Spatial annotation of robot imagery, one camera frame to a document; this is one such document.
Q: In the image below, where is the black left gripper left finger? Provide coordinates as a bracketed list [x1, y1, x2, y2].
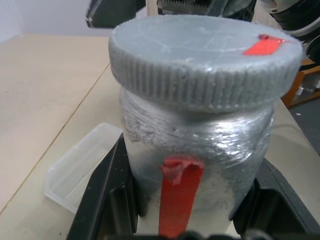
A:
[66, 131, 149, 240]

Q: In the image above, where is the wooden shelf unit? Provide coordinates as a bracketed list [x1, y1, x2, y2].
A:
[284, 64, 320, 109]

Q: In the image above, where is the clear plastic box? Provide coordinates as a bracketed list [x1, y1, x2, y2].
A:
[44, 122, 123, 215]

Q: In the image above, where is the grey ribbed jar lid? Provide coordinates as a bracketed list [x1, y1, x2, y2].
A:
[108, 13, 305, 114]

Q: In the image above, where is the grey jar with red tape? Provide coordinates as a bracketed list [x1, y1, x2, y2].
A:
[119, 86, 275, 238]

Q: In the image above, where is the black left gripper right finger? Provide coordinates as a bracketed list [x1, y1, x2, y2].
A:
[228, 158, 320, 240]

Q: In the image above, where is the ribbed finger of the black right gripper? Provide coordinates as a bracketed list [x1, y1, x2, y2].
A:
[84, 0, 149, 29]
[156, 0, 212, 15]

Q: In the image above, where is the red tape patch on lid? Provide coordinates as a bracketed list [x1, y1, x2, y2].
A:
[243, 33, 288, 57]

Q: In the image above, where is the red tape strip on jar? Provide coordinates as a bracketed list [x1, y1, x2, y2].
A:
[157, 156, 205, 238]

